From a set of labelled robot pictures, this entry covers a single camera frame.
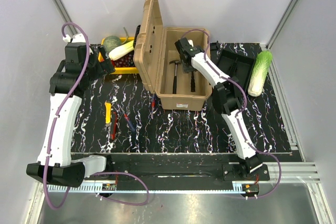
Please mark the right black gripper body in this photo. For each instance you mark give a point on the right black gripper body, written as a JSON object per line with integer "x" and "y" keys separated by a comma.
{"x": 180, "y": 59}

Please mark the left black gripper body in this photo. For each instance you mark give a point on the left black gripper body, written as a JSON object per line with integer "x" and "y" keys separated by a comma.
{"x": 94, "y": 68}

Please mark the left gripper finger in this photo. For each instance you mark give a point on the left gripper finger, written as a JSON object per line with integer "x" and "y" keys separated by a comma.
{"x": 107, "y": 67}
{"x": 103, "y": 55}

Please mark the steel claw hammer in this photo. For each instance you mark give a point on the steel claw hammer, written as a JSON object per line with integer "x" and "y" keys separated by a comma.
{"x": 176, "y": 63}

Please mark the tan plastic tool box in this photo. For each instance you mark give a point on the tan plastic tool box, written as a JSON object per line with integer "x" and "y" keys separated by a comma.
{"x": 155, "y": 48}

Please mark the black tool box tray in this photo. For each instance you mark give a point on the black tool box tray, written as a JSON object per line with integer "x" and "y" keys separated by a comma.
{"x": 236, "y": 65}

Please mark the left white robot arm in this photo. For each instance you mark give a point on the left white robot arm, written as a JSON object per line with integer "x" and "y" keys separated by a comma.
{"x": 67, "y": 87}

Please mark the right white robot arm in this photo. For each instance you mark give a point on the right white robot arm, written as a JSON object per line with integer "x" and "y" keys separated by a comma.
{"x": 229, "y": 100}

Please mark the yellow plastic fruit tray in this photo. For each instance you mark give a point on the yellow plastic fruit tray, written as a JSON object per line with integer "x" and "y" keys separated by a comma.
{"x": 128, "y": 70}

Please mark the green netted melon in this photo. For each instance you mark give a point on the green netted melon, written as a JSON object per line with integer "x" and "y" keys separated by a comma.
{"x": 111, "y": 42}

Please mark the green white leek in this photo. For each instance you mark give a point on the green white leek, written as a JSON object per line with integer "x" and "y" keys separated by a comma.
{"x": 121, "y": 51}

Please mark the purple grape bunch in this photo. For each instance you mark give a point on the purple grape bunch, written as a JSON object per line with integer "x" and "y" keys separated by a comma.
{"x": 125, "y": 61}

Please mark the yellow utility knife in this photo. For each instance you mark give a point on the yellow utility knife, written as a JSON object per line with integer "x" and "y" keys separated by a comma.
{"x": 108, "y": 112}

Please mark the blue screwdriver right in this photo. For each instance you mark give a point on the blue screwdriver right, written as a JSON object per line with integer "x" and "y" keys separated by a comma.
{"x": 152, "y": 105}

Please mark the blue screwdriver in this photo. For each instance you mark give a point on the blue screwdriver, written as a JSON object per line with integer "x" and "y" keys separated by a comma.
{"x": 152, "y": 105}
{"x": 127, "y": 119}

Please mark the red black utility knife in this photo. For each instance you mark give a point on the red black utility knife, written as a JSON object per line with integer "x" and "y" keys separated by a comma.
{"x": 113, "y": 129}

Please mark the blue screwdriver left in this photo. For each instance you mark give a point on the blue screwdriver left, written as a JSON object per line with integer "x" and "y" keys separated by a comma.
{"x": 127, "y": 119}

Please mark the green napa cabbage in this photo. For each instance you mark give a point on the green napa cabbage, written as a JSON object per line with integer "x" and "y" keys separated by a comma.
{"x": 259, "y": 73}

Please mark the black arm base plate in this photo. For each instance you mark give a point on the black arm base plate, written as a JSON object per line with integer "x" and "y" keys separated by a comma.
{"x": 179, "y": 172}

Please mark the aluminium frame rail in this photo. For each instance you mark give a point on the aluminium frame rail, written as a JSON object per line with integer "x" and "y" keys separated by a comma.
{"x": 286, "y": 173}

